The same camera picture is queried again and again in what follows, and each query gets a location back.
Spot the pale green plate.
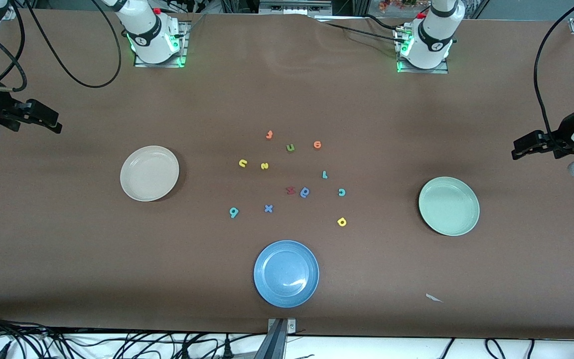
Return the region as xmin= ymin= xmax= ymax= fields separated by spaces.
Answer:
xmin=418 ymin=177 xmax=480 ymax=236

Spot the beige brown plate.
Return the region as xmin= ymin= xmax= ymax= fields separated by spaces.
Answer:
xmin=120 ymin=145 xmax=180 ymax=202

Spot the brown table cover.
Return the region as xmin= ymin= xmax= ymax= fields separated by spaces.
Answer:
xmin=0 ymin=7 xmax=574 ymax=340

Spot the blue plate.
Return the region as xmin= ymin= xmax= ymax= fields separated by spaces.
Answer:
xmin=254 ymin=240 xmax=320 ymax=308

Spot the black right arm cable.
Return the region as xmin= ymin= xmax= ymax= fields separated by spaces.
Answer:
xmin=0 ymin=0 xmax=122 ymax=93

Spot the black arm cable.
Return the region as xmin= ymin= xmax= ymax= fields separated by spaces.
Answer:
xmin=533 ymin=0 xmax=574 ymax=145
xmin=0 ymin=0 xmax=122 ymax=93

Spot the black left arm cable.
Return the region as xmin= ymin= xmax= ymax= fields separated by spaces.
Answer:
xmin=533 ymin=0 xmax=574 ymax=145

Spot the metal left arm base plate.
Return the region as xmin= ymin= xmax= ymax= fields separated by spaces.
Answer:
xmin=396 ymin=29 xmax=450 ymax=75

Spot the black base cable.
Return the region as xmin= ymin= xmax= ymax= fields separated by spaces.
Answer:
xmin=323 ymin=22 xmax=406 ymax=42
xmin=362 ymin=14 xmax=401 ymax=32

